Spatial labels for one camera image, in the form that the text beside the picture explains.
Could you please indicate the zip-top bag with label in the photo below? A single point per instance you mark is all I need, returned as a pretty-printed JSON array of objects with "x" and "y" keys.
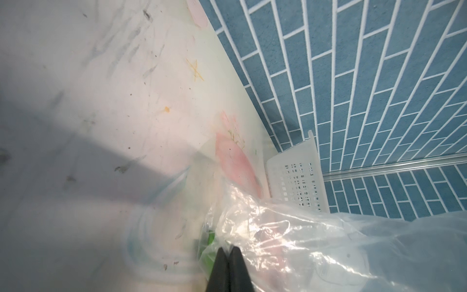
[{"x": 388, "y": 233}]

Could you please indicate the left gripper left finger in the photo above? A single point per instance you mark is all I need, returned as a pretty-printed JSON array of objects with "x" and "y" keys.
[{"x": 219, "y": 280}]

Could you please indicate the dragon fruit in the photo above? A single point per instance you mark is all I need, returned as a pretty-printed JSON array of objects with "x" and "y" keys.
[{"x": 261, "y": 250}]

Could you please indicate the white plastic basket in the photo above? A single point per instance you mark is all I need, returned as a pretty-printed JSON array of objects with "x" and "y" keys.
[{"x": 295, "y": 176}]

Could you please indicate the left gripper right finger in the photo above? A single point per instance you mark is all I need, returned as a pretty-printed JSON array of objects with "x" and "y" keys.
[{"x": 239, "y": 279}]

